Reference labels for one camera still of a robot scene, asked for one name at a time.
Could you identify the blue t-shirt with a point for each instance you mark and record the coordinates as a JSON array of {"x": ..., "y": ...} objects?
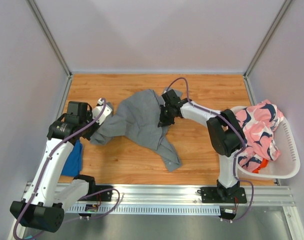
[{"x": 74, "y": 162}]

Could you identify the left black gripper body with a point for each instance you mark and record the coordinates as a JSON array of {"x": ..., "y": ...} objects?
[{"x": 88, "y": 135}]

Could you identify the left aluminium frame post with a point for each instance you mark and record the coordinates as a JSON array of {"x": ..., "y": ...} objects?
[{"x": 47, "y": 32}]

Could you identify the slotted cable duct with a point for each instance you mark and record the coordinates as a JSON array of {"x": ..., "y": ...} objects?
[{"x": 147, "y": 209}]

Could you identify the white laundry basket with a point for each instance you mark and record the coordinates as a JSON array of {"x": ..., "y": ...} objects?
[{"x": 288, "y": 163}]

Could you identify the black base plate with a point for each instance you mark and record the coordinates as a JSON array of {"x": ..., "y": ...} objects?
[
  {"x": 218, "y": 195},
  {"x": 99, "y": 193}
]

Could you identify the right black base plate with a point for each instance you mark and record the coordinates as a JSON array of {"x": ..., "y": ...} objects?
[{"x": 218, "y": 195}]

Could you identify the aluminium frame post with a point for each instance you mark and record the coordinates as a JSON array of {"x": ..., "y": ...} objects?
[
  {"x": 267, "y": 38},
  {"x": 47, "y": 32}
]

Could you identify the right aluminium frame post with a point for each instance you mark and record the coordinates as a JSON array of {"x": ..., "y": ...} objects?
[{"x": 267, "y": 38}]

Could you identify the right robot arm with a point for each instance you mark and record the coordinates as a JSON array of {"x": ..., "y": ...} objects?
[{"x": 226, "y": 135}]

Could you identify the orange garment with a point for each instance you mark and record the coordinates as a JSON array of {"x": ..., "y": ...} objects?
[{"x": 263, "y": 164}]

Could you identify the grey shirt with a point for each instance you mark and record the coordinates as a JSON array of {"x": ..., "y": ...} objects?
[{"x": 137, "y": 118}]

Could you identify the aluminium front rail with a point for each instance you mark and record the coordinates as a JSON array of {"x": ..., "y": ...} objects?
[{"x": 162, "y": 194}]

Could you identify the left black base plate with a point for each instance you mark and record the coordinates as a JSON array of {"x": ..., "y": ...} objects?
[{"x": 99, "y": 193}]

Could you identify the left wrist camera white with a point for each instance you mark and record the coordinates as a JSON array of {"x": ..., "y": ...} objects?
[{"x": 101, "y": 114}]

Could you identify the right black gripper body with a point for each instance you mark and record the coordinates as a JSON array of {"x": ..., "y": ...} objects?
[{"x": 165, "y": 115}]

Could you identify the pink patterned garment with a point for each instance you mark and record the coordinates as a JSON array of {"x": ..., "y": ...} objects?
[{"x": 258, "y": 123}]

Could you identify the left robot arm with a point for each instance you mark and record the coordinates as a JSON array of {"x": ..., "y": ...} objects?
[{"x": 41, "y": 207}]

